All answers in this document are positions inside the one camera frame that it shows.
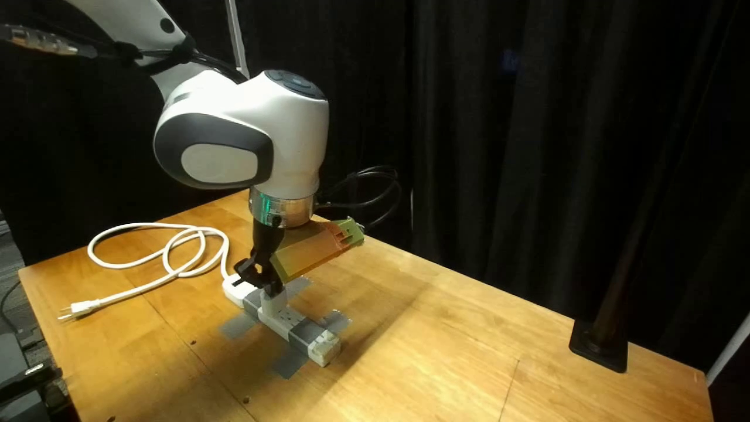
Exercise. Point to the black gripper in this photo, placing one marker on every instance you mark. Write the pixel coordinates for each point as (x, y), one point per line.
(258, 265)

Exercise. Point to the black curtain backdrop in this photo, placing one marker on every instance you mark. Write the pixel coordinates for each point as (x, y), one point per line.
(545, 146)

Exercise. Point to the grey duct tape strip front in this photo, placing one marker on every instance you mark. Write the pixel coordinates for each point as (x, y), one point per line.
(313, 341)

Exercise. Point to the white power strip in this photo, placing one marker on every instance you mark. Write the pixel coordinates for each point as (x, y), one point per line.
(309, 337)

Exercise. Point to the white metal stand pole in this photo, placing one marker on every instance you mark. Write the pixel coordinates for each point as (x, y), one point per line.
(236, 35)

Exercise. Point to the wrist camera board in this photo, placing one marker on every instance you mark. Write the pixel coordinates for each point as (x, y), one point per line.
(313, 244)

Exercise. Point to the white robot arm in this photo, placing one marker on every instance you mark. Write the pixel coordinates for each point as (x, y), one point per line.
(223, 130)

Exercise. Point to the black post with base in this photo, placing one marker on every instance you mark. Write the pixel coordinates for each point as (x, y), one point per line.
(606, 312)

